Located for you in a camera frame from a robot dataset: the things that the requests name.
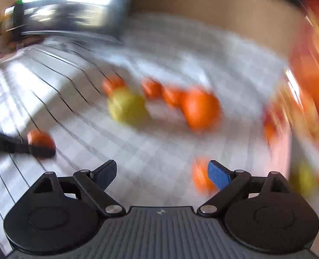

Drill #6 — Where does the white checked cloth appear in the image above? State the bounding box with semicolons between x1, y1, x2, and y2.
0;13;293;251

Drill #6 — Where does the small tangerine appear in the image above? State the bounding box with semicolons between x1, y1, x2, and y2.
27;129;56;154
141;78;163;99
162;86;185;108
101;75;126;95
191;157;218;195

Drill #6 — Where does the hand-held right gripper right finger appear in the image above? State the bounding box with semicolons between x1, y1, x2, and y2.
197;160;297;218

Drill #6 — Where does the large orange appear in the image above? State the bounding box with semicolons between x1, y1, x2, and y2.
182;88;221;130

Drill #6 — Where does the yellow lemon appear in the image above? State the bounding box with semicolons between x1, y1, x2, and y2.
293;162;319;197
107;87;150;126

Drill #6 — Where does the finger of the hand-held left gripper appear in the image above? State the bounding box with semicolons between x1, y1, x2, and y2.
0;128;56;159

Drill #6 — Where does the pink box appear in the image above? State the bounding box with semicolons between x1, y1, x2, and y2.
267;132;319;249

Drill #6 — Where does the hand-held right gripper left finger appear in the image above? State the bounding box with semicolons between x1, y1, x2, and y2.
33;160;124;218

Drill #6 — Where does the red printed box lid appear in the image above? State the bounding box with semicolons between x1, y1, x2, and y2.
263;0;319;152

